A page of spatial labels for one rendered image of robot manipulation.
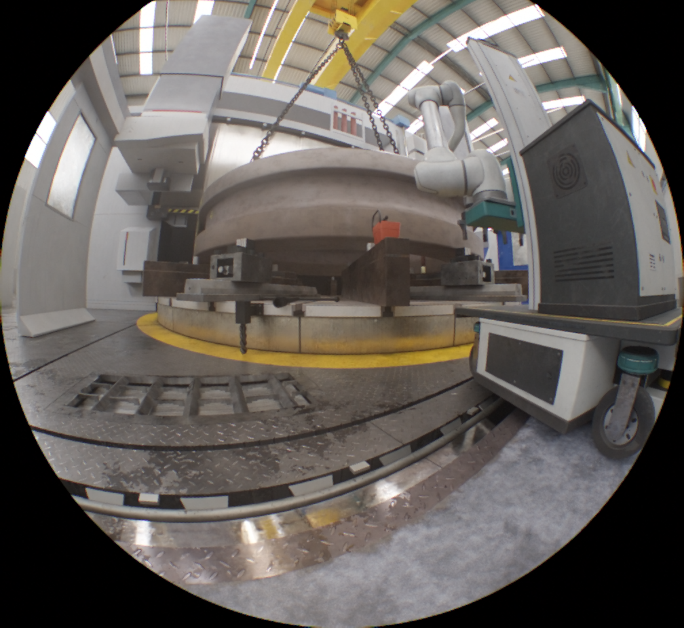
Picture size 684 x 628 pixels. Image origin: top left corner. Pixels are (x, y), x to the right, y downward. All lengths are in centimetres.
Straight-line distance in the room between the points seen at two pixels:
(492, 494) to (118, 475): 73
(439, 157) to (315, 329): 116
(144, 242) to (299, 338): 365
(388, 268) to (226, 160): 455
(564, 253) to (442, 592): 74
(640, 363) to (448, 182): 88
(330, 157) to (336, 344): 164
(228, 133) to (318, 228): 410
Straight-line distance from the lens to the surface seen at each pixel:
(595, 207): 69
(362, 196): 233
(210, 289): 174
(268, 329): 159
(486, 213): 95
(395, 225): 150
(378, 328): 152
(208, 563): 44
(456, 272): 239
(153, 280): 284
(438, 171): 104
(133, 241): 471
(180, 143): 361
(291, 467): 58
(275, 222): 221
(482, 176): 105
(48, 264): 280
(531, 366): 73
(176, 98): 448
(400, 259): 134
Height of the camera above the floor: 38
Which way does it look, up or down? 2 degrees up
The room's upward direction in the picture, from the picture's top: 1 degrees clockwise
